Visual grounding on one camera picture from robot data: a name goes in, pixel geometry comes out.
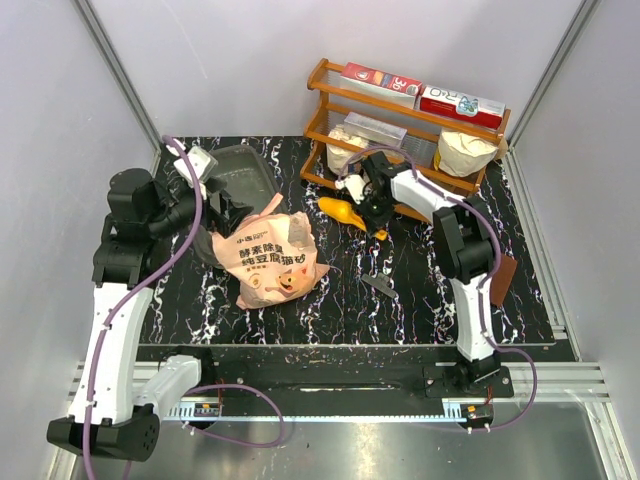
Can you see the black bag clip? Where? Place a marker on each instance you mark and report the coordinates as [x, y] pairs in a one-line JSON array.
[[380, 283]]

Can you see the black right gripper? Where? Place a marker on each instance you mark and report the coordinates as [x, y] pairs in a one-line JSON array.
[[374, 222]]

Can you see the aluminium rail frame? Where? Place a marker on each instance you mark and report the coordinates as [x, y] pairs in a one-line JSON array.
[[560, 424]]

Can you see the silver grey flat box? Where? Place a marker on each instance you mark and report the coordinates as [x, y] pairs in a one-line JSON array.
[[374, 130]]

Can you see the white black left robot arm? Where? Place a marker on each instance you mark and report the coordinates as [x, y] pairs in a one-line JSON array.
[[108, 417]]

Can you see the white crumpled bag left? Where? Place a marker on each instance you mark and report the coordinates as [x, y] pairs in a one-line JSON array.
[[338, 157]]

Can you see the grey plastic litter box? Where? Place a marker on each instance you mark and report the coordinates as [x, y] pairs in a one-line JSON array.
[[249, 180]]

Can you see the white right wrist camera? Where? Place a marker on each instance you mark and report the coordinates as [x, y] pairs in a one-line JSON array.
[[355, 185]]

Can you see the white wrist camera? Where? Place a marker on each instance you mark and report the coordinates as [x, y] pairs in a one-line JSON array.
[[203, 163], [355, 185]]

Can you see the brown scouring pad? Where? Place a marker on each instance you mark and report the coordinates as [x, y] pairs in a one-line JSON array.
[[501, 281]]

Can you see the red white blue box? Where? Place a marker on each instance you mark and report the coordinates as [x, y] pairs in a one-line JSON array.
[[463, 107]]

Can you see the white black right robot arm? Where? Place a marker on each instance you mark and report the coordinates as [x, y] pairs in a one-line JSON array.
[[466, 251]]

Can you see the yellow plastic scoop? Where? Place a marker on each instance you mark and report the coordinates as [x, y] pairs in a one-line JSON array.
[[343, 212]]

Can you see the red white toothpaste box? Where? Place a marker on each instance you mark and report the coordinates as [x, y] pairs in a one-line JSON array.
[[389, 87]]

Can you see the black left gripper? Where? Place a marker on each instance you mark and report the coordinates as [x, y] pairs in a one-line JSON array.
[[230, 215]]

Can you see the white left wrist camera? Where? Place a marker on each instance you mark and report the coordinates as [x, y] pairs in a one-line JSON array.
[[203, 163]]

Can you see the white paper bag right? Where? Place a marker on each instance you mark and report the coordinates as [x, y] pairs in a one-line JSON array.
[[460, 155]]

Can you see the pink cat litter bag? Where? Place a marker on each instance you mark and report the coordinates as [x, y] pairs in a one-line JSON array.
[[272, 255]]

